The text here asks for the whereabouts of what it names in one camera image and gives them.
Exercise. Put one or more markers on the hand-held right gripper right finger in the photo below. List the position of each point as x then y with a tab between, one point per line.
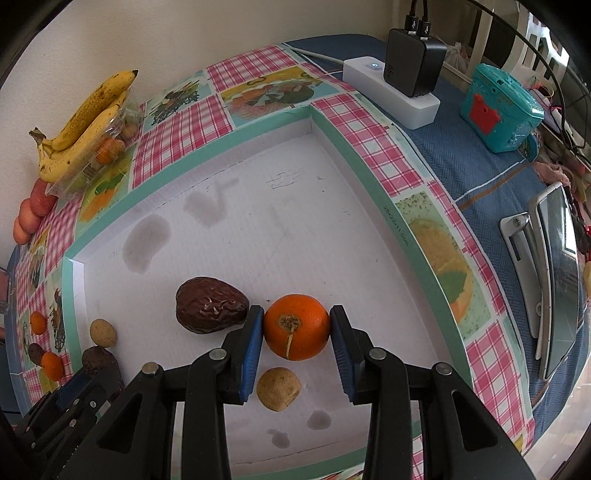
341	355

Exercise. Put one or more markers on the silver tablet stand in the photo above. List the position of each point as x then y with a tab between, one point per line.
521	258

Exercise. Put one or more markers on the tan fruit inside clear container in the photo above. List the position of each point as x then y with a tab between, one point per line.
128	132

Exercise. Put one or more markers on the yellow banana bunch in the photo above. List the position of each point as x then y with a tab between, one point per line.
87	115

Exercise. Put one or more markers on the white shallow box teal rim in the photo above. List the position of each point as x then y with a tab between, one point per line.
277	207

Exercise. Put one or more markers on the white power strip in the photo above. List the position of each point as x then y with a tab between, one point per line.
397	104

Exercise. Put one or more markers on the clear plastic container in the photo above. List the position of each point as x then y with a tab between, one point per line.
76	177

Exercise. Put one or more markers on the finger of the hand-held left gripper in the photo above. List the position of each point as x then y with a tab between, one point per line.
107	394
75	390

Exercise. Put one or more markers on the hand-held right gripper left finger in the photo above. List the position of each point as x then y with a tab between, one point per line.
251	355

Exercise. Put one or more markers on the tangerine inside clear container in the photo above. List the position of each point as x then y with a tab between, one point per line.
107	151

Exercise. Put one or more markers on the tablet with dark screen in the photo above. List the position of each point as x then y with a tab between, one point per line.
561	277

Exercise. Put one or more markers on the white chair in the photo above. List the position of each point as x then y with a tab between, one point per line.
545	50

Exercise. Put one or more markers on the small tan round fruit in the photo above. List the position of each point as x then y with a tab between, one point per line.
278	388
102	332

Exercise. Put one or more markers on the teal toy box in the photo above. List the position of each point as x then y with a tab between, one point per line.
503	110

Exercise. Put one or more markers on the blue tablecloth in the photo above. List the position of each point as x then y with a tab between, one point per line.
461	152

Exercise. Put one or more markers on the white plastic bag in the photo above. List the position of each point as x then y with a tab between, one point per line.
455	56

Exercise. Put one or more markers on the black charger block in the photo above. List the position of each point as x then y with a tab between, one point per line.
411	64

